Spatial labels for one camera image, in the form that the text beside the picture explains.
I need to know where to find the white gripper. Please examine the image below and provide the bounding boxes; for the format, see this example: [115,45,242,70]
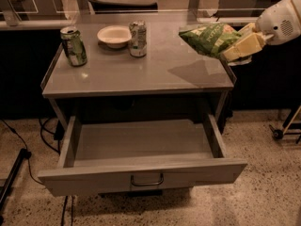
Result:
[221,0,301,62]

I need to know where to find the green jalapeno chip bag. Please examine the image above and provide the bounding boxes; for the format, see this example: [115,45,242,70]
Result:
[179,23,252,66]

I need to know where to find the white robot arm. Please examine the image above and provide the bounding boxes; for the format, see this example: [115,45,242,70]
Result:
[221,0,301,62]

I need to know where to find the open grey top drawer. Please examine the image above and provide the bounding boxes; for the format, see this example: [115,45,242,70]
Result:
[38,115,246,196]

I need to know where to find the grey cabinet table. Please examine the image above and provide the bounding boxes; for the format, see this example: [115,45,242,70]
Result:
[40,11,237,134]

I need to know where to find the black wheeled cart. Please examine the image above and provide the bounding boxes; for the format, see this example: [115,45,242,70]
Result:
[269,105,301,143]

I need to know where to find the white green soda can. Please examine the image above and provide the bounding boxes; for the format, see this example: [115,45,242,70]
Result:
[129,20,147,57]

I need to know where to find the white bowl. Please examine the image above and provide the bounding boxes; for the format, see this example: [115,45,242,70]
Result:
[97,25,132,49]

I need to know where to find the green soda can left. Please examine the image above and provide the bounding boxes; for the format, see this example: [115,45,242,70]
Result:
[60,26,87,67]

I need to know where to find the black floor stand bar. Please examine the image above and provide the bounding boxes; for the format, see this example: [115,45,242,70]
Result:
[0,149,31,209]

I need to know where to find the metal drawer handle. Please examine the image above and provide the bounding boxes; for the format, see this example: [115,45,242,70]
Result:
[130,173,164,187]

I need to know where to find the black floor cables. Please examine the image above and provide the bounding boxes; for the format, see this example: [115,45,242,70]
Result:
[0,116,76,226]

